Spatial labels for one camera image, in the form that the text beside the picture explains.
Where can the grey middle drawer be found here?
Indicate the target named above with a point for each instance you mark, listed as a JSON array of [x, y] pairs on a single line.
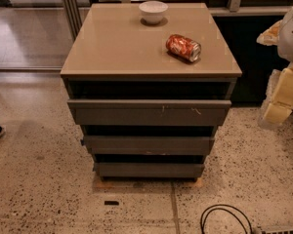
[[149, 145]]

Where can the grey drawer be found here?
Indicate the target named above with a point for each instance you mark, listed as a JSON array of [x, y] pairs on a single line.
[[149, 170], [149, 145], [149, 112]]

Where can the grey bottom drawer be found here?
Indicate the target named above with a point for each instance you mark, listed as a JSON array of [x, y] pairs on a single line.
[[149, 170]]

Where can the metal window frame post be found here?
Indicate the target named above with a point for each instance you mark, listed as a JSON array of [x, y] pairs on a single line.
[[72, 16]]

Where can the red soda can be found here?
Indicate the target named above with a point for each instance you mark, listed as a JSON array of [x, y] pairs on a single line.
[[183, 47]]

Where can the grey drawer cabinet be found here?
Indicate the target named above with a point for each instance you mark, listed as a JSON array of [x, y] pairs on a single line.
[[117, 55]]

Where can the grey top drawer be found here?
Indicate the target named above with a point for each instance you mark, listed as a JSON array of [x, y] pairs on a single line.
[[149, 112]]

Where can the white ceramic bowl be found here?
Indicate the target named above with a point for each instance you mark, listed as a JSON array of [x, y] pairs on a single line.
[[152, 12]]

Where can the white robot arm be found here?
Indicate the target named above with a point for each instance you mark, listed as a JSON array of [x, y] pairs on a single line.
[[285, 51]]

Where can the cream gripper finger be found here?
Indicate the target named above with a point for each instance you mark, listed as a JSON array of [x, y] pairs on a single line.
[[270, 36], [280, 96]]

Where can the grey power strip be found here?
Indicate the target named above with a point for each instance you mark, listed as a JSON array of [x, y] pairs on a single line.
[[277, 229]]

